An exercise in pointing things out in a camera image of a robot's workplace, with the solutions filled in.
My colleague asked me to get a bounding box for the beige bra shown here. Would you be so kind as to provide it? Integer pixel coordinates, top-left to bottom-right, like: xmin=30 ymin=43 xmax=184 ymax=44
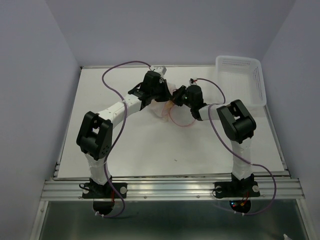
xmin=166 ymin=101 xmax=175 ymax=109

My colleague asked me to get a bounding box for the white mesh laundry bag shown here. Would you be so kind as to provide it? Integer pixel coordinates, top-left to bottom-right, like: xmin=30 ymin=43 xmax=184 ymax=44
xmin=148 ymin=81 xmax=198 ymax=128

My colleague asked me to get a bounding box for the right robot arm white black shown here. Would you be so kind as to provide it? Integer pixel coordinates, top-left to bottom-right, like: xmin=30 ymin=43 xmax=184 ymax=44
xmin=172 ymin=85 xmax=260 ymax=199

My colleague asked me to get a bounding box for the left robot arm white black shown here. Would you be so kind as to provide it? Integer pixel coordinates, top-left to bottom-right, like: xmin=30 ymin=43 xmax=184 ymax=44
xmin=76 ymin=66 xmax=172 ymax=197

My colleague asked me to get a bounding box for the white plastic basket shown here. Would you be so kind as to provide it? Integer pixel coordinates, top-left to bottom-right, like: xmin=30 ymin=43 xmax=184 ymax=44
xmin=215 ymin=55 xmax=267 ymax=108

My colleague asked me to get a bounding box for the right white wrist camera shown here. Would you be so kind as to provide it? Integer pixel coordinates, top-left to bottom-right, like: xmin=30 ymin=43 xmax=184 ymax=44
xmin=189 ymin=78 xmax=198 ymax=86

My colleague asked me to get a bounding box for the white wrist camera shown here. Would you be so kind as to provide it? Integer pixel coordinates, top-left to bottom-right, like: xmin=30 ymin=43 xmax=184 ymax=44
xmin=189 ymin=78 xmax=198 ymax=86
xmin=149 ymin=65 xmax=167 ymax=76

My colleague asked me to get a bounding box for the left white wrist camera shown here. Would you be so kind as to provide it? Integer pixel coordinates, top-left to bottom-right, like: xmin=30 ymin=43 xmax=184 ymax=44
xmin=149 ymin=65 xmax=167 ymax=76

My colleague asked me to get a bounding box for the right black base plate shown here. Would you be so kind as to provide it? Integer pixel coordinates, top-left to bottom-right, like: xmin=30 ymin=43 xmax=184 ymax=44
xmin=212 ymin=181 xmax=261 ymax=199

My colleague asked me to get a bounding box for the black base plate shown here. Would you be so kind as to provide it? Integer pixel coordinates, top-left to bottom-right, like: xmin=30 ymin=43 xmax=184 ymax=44
xmin=212 ymin=181 xmax=261 ymax=199
xmin=79 ymin=182 xmax=120 ymax=199

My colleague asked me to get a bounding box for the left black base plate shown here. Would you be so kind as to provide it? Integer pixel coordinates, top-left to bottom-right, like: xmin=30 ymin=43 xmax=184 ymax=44
xmin=79 ymin=182 xmax=120 ymax=199

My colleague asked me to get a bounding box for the aluminium mounting rail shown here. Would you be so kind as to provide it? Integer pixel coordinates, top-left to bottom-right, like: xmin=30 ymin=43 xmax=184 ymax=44
xmin=40 ymin=177 xmax=305 ymax=202

